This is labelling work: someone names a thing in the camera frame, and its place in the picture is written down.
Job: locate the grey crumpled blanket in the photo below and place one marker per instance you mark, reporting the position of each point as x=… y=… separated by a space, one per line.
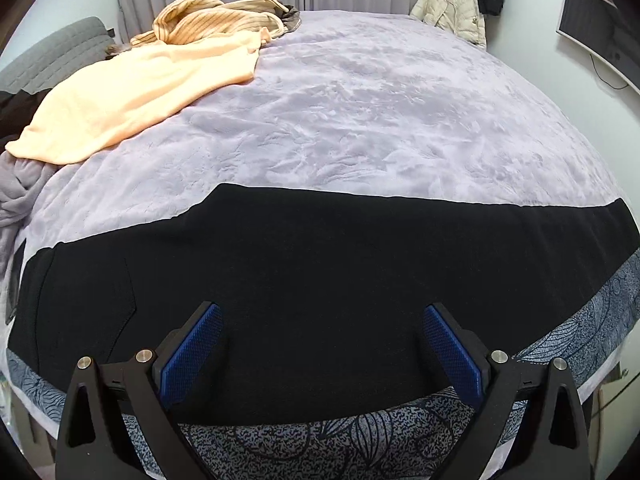
x=17 y=190

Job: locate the beige puffer jacket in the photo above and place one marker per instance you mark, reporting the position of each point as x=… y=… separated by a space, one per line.
x=455 y=7

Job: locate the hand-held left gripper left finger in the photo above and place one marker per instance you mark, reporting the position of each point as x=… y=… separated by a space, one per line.
x=192 y=347

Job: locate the dark grey cloth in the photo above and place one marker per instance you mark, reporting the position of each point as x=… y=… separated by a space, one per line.
x=292 y=19

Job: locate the black pants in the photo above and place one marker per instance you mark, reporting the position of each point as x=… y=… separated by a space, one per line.
x=320 y=285

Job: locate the lavender plush blanket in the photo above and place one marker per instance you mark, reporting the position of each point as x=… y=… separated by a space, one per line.
x=380 y=110

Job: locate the peach fleece blanket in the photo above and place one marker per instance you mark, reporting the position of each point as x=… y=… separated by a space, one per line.
x=130 y=90

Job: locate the black cloth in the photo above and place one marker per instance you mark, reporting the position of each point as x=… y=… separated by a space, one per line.
x=17 y=110

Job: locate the wall-mounted flat screen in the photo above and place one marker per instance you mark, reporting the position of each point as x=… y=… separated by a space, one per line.
x=597 y=27

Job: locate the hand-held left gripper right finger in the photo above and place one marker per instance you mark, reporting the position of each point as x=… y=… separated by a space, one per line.
x=452 y=350

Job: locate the grey padded headboard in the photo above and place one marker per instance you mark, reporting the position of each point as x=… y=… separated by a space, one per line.
x=52 y=52

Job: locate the grey floral bed sheet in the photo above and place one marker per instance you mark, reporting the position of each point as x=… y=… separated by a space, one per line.
x=310 y=445

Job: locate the tan striped cloth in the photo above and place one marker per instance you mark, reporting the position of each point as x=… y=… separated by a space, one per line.
x=215 y=17

